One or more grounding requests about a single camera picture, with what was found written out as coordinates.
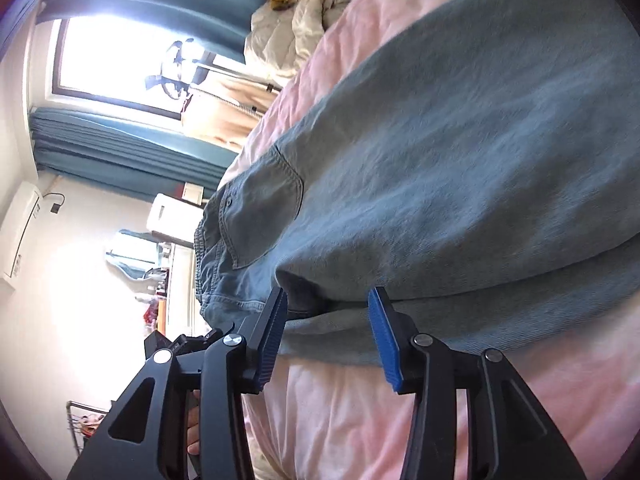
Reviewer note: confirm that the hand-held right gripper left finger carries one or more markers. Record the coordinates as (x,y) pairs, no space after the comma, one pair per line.
(272,340)

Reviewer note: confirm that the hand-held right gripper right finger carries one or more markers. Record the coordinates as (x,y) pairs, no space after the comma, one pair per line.
(385,345)

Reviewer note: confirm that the blue denim jeans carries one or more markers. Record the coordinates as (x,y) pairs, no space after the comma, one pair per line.
(425,160)

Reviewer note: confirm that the person's left hand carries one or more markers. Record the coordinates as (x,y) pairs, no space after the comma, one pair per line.
(194,425)

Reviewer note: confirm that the orange tray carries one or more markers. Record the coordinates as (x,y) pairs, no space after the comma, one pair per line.
(152,317)

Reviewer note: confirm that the white vanity desk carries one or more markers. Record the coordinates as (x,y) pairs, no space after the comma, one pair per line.
(180,285)

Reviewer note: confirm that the group of cosmetic bottles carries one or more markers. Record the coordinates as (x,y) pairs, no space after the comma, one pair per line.
(157,280)

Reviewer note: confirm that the pastel pink bed blanket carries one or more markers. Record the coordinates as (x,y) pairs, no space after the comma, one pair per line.
(340,435)

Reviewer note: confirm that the wavy vanity mirror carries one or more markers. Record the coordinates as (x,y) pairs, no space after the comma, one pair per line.
(130,252)

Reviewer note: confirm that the white backed chair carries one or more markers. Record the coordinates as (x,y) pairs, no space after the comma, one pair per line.
(170,215)

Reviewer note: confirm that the black power plug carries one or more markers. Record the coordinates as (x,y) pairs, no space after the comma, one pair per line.
(55,206)

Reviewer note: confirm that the white air conditioner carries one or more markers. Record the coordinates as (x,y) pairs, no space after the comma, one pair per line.
(20,230)

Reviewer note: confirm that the beige hanging garment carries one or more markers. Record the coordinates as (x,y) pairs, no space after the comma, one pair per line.
(220,115)

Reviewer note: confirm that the garment steamer stand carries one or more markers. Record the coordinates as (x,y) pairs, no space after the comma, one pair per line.
(175,67)

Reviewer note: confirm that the window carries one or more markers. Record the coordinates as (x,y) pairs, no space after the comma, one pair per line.
(110,60)

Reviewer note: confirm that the cream quilt pile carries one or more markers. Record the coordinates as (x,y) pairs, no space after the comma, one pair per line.
(300,25)

